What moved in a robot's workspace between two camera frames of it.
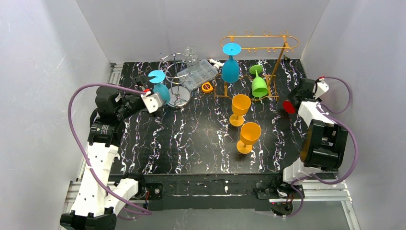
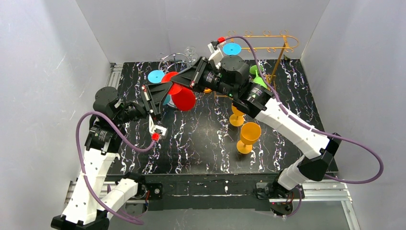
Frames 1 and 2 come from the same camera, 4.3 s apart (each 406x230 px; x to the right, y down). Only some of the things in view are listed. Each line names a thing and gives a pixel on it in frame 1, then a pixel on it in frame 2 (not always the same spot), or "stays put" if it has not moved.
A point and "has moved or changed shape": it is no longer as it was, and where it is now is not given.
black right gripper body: [296, 96] → [198, 73]
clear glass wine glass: [192, 59] stays put
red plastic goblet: [288, 107] has moved or changed shape
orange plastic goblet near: [250, 133] stays put
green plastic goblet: [259, 87] stays put
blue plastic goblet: [161, 89] stays put
